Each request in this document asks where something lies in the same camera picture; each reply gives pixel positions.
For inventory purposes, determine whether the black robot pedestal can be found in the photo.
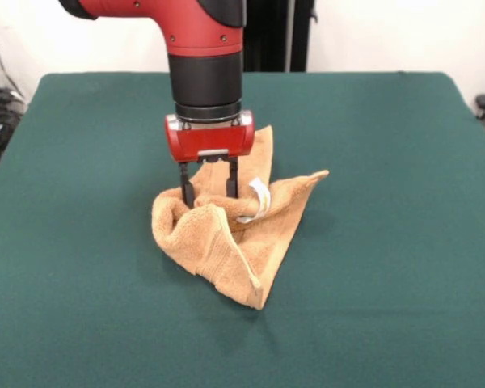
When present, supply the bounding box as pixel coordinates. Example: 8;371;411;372
242;0;318;74

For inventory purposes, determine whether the tan terry towel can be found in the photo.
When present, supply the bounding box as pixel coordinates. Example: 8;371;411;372
151;124;331;311

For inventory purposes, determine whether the dark green table cloth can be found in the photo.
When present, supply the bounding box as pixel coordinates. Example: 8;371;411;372
0;71;485;388

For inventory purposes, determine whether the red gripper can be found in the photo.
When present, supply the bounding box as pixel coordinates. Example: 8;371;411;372
164;109;256;209

